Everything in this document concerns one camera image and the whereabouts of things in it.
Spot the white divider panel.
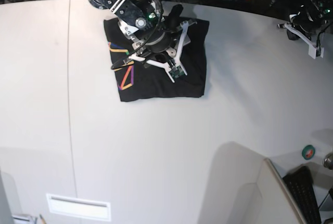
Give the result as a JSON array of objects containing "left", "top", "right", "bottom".
[{"left": 261, "top": 159, "right": 306, "bottom": 223}]

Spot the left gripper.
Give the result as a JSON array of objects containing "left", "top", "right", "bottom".
[{"left": 277, "top": 8, "right": 332, "bottom": 41}]

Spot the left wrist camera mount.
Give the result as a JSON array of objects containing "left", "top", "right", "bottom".
[{"left": 284, "top": 14, "right": 324, "bottom": 59}]

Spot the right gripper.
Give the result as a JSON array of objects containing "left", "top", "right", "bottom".
[{"left": 131, "top": 4, "right": 197, "bottom": 63}]

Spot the black t-shirt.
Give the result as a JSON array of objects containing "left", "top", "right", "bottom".
[{"left": 114, "top": 19, "right": 210, "bottom": 102}]

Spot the green tape roll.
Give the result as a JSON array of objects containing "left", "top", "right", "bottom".
[{"left": 301, "top": 144, "right": 316, "bottom": 160}]

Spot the silver metal knob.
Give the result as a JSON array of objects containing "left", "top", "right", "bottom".
[{"left": 323, "top": 152, "right": 333, "bottom": 170}]

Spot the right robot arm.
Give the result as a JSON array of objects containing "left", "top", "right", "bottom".
[{"left": 91, "top": 0, "right": 195, "bottom": 71}]

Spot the black keyboard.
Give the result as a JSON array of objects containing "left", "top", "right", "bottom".
[{"left": 283, "top": 166, "right": 322, "bottom": 224}]

